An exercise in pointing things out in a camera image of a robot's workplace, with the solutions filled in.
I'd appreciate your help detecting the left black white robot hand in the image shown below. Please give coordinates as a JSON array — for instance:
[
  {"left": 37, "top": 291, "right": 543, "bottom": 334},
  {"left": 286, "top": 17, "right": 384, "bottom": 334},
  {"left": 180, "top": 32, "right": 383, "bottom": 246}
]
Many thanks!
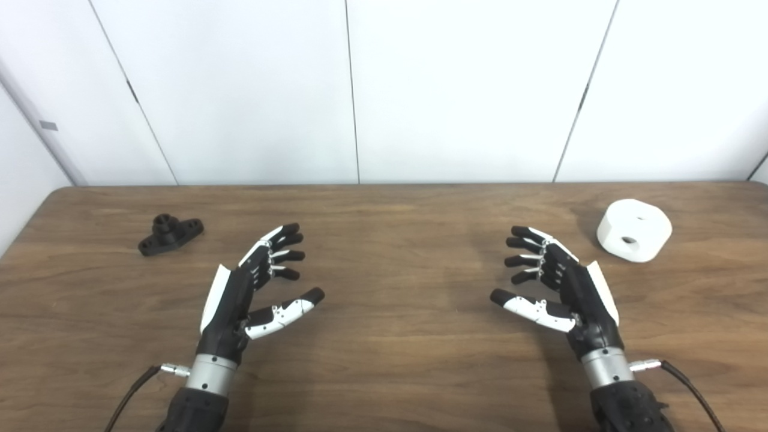
[{"left": 185, "top": 223, "right": 326, "bottom": 397}]

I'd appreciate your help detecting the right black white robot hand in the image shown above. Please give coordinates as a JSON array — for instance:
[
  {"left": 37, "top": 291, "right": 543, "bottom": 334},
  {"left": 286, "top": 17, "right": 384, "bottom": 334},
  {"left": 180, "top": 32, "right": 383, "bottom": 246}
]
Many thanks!
[{"left": 490, "top": 226, "right": 635, "bottom": 391}]

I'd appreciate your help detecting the black flanged holder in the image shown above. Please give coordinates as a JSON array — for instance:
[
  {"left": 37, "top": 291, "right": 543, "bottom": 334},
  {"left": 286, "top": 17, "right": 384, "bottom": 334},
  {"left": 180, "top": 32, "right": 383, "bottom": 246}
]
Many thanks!
[{"left": 138, "top": 214, "right": 205, "bottom": 257}]

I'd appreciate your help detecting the round white plastic piece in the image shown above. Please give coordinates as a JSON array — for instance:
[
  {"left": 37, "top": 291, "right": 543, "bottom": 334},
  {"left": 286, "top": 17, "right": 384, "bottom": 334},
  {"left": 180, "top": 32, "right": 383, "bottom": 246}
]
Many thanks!
[{"left": 596, "top": 199, "right": 673, "bottom": 263}]

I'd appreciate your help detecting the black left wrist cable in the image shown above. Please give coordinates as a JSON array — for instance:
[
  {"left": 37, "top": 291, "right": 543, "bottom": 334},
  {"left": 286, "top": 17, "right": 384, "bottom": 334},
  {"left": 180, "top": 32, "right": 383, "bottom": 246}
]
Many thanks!
[{"left": 103, "top": 363, "right": 191, "bottom": 432}]

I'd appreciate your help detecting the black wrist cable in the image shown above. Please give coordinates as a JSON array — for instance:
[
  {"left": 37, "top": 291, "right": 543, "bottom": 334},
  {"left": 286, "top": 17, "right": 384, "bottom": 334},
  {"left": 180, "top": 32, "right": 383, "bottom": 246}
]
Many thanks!
[
  {"left": 103, "top": 363, "right": 191, "bottom": 432},
  {"left": 629, "top": 358, "right": 727, "bottom": 432}
]

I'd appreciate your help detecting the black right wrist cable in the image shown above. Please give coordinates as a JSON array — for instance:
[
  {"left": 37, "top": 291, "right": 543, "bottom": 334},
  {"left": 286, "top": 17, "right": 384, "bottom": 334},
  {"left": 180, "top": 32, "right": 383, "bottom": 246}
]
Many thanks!
[{"left": 629, "top": 358, "right": 727, "bottom": 432}]

